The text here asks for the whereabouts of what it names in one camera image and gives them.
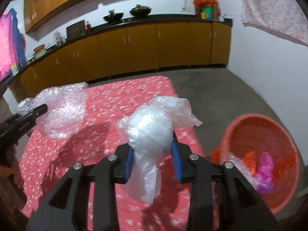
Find orange-red plastic bag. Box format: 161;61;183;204
243;151;257;176

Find clear bubble wrap sheet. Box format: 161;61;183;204
15;82;88;139

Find red plastic basket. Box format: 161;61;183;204
210;114;300;214

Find white clear plastic bag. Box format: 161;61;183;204
116;95;202;203

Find brown lower kitchen cabinets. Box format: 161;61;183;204
8;15;233;101

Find person's left hand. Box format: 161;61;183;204
0;142;24;189

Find purple pink plastic bag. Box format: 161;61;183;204
255;152;274;195

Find pink hanging cloth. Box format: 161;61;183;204
0;8;27;84

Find stacked basins on counter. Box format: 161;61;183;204
33;44;47;59

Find glass jar on counter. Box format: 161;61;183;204
54;30;66;46

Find dark cutting board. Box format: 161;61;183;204
66;20;86;41

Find red bottle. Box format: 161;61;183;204
86;21;92;32

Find black wok left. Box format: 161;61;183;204
103;9;124;25

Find black wok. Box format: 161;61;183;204
103;9;124;25
130;4;151;19

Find black wok right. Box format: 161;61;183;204
130;4;151;19

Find red bag with groceries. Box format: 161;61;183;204
193;0;220;20

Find pink floral hanging sheet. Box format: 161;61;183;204
242;0;307;45

